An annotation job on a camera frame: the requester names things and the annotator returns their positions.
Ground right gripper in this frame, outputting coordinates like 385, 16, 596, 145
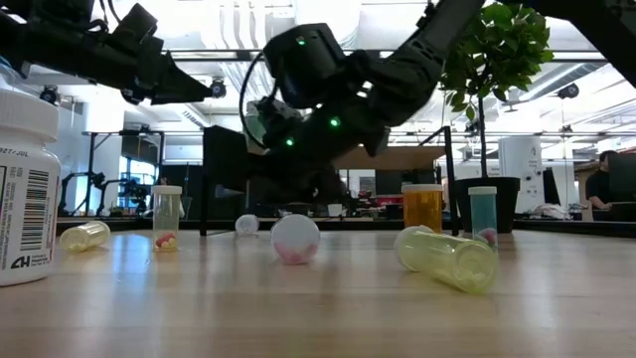
202, 106, 389, 205

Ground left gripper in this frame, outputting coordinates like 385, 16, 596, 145
93, 29, 214, 105

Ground clear yellowish vial with pills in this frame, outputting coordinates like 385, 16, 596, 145
151, 185, 183, 253

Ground clear vial pink pills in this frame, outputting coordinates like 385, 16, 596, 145
270, 213, 322, 266

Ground yellow vial white cap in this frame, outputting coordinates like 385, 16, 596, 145
394, 225, 500, 294
59, 220, 112, 253

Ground amber bottle white cap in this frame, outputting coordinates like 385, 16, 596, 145
400, 184, 444, 234

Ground teal vial white cap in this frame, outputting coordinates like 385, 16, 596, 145
467, 186, 499, 249

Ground wooden shelf black metal legs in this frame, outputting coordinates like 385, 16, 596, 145
200, 125, 461, 238

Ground red storage bin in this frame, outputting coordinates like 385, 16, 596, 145
367, 194, 421, 209

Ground green plant in black pot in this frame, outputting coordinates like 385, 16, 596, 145
439, 0, 556, 235

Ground white cylindrical kiosk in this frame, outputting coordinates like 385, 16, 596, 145
498, 134, 544, 215

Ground white cloth heap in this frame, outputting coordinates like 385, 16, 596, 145
529, 202, 572, 221

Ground person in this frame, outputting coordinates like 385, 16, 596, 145
584, 149, 627, 223

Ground black computer monitor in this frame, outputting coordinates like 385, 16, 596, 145
608, 152, 636, 223

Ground black metal frame rig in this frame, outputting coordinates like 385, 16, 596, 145
81, 129, 166, 218

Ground black aluminium table frame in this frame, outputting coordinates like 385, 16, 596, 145
57, 217, 636, 239

